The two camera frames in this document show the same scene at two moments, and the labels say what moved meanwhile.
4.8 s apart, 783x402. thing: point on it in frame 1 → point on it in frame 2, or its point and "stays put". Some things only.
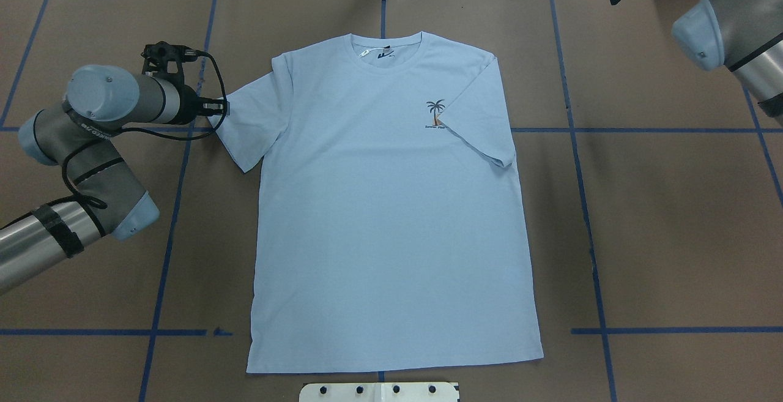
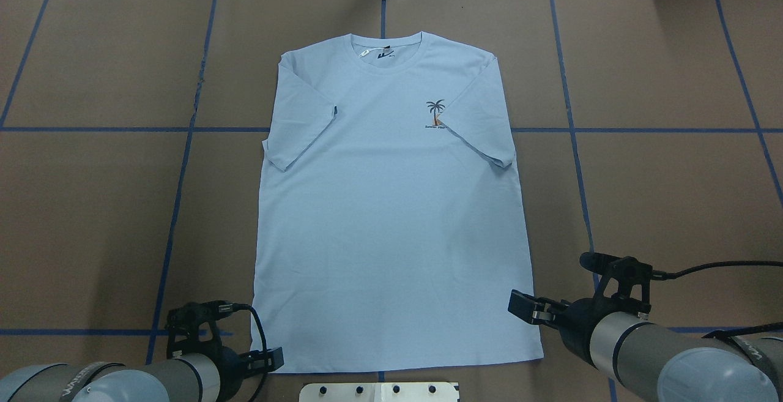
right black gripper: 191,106 → 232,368
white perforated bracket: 379,392 stays put
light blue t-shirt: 391,230 stays put
